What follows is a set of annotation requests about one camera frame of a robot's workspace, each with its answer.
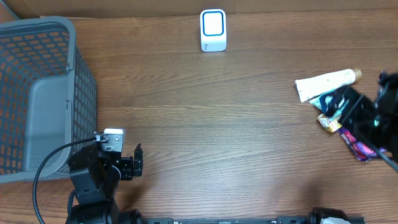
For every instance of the purple pad package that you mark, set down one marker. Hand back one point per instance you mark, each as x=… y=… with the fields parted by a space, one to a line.
x=361 y=151

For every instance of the white tube gold cap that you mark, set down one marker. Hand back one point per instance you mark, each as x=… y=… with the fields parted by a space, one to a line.
x=309 y=88

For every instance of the grey plastic mesh basket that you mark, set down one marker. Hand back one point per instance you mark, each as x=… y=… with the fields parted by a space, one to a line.
x=48 y=98

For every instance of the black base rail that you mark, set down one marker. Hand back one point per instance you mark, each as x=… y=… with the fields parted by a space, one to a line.
x=318 y=215

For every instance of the green snack packet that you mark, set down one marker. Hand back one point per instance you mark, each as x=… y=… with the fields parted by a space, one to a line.
x=328 y=124

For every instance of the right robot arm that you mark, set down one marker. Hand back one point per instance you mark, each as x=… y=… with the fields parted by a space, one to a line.
x=386 y=110

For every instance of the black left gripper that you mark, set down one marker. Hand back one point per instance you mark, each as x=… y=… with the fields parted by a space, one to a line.
x=138 y=154

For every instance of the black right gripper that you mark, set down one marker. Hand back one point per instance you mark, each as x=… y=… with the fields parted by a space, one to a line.
x=356 y=104

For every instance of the teal snack packet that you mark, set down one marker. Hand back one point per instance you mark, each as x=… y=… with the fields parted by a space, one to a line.
x=330 y=105

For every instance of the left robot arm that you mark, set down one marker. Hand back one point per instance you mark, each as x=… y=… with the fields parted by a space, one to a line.
x=95 y=175

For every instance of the white barcode scanner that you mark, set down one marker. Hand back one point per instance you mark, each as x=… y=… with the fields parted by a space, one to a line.
x=213 y=31

